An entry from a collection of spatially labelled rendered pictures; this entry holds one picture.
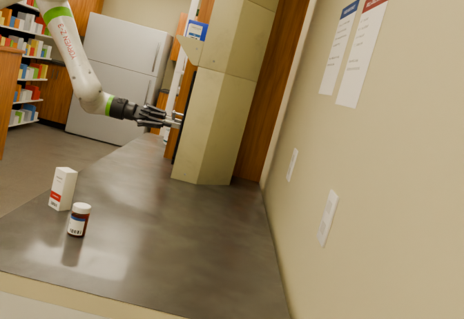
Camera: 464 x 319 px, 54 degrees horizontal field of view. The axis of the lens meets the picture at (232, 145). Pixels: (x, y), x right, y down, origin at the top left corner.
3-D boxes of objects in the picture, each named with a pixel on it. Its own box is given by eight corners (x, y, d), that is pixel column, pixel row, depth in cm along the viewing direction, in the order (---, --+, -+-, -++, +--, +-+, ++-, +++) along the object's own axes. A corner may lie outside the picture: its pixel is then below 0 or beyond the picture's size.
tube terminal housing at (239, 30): (229, 177, 222) (272, 18, 212) (228, 192, 190) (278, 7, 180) (179, 163, 222) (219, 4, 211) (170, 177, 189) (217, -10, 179)
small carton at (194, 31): (197, 41, 193) (200, 27, 192) (199, 41, 188) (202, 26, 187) (185, 38, 191) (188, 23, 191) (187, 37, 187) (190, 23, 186)
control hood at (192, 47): (204, 68, 215) (208, 47, 214) (198, 66, 183) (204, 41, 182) (179, 61, 215) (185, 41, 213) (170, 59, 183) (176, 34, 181)
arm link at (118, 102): (116, 108, 201) (108, 122, 195) (117, 88, 193) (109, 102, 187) (129, 112, 202) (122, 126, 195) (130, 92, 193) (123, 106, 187)
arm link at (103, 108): (87, 91, 201) (79, 114, 197) (81, 79, 189) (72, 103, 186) (118, 99, 201) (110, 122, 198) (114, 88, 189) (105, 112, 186)
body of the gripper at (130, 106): (123, 110, 189) (145, 115, 189) (129, 97, 195) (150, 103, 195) (122, 122, 194) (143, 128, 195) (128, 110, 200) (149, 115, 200)
